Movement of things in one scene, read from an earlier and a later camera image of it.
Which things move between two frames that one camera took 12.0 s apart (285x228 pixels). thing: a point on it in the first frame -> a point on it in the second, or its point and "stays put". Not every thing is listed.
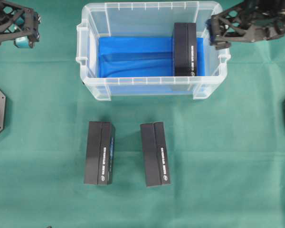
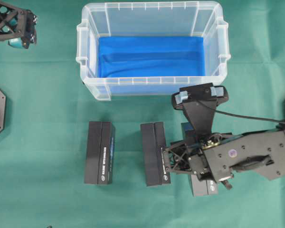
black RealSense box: (99, 161) stays put
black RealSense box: (155, 152) stays put
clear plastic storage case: (147, 48) stays put
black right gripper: (217, 25) -> (272, 153)
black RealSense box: (185, 49) -> (199, 187)
